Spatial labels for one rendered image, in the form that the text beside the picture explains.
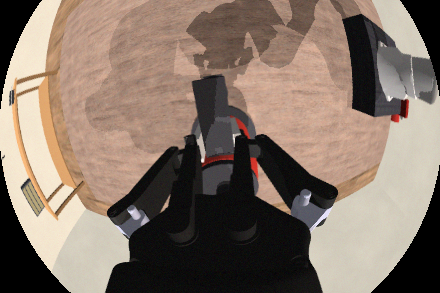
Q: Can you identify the black round disk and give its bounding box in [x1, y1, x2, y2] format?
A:
[191, 105, 256, 139]

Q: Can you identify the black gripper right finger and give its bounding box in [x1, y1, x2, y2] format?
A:
[224, 117, 338, 241]

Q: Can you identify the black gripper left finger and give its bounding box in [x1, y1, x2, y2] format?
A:
[107, 124, 206, 243]

